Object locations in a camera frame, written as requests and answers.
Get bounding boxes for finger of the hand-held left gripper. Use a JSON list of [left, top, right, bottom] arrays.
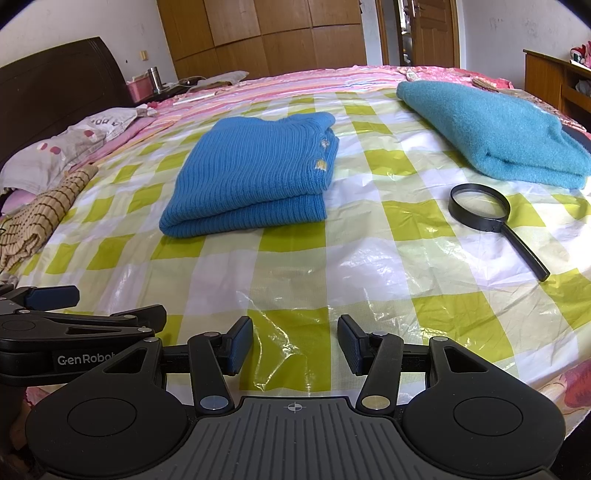
[[0, 285, 80, 309], [46, 305, 168, 341]]

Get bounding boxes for grey cloth on nightstand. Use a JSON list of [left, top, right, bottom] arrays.
[[189, 71, 250, 88]]

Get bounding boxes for wooden wardrobe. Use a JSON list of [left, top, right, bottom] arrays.
[[157, 0, 368, 79]]

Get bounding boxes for grey pillow with pink spots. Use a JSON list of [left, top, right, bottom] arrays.
[[0, 107, 158, 192]]

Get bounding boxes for dark nightstand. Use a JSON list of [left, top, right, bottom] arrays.
[[134, 80, 195, 100]]

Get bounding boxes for black magnifying glass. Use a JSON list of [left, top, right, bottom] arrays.
[[449, 183, 551, 282]]

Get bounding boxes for wooden desk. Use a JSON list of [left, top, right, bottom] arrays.
[[523, 48, 591, 127]]

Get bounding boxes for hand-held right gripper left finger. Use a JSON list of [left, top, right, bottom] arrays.
[[97, 316, 254, 414]]

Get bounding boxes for pink plastic basket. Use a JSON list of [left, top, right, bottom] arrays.
[[127, 76, 153, 102]]

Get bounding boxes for wooden door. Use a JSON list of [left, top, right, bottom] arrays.
[[409, 0, 460, 69]]

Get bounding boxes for white paper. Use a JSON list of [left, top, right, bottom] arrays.
[[173, 91, 218, 104]]

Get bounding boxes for yellow-green checked plastic sheet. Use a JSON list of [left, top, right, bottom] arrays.
[[9, 85, 591, 402]]

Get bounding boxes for beige striped folded cloth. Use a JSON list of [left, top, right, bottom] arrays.
[[0, 165, 99, 273]]

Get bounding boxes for blue knitted sweater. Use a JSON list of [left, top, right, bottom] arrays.
[[159, 112, 340, 239]]

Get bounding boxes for dark wooden headboard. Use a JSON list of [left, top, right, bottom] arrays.
[[0, 37, 134, 167]]

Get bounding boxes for teal fleece blanket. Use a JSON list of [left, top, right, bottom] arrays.
[[397, 79, 591, 190]]

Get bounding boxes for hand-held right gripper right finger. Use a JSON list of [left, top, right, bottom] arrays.
[[337, 315, 492, 414]]

